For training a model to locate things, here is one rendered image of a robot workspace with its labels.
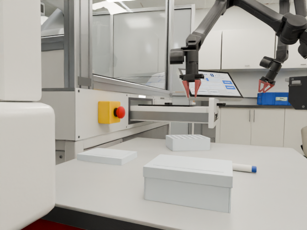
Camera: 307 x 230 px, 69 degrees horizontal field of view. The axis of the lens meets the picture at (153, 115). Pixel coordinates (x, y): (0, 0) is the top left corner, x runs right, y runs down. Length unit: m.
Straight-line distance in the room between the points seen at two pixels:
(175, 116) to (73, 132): 0.40
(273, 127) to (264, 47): 1.41
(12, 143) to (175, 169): 0.21
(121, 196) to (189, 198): 0.11
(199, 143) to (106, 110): 0.31
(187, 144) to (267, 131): 3.49
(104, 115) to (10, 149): 0.53
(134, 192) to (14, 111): 0.25
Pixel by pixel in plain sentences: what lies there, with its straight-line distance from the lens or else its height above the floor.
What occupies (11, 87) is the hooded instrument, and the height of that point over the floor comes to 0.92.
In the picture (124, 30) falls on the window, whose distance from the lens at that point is 0.96.
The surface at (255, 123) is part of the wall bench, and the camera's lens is 4.09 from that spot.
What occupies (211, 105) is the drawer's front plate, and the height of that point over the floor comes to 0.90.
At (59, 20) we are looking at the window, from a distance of 0.74.
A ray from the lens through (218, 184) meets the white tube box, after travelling 0.33.
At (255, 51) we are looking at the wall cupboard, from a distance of 4.50.
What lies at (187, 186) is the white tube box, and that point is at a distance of 0.33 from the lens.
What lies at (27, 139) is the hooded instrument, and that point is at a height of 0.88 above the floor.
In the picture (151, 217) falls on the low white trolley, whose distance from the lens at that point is 0.31.
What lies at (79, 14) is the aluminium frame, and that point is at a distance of 0.71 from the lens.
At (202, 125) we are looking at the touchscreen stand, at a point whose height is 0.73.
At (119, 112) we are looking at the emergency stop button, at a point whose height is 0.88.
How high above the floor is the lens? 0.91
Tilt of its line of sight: 3 degrees down
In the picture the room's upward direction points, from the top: 1 degrees clockwise
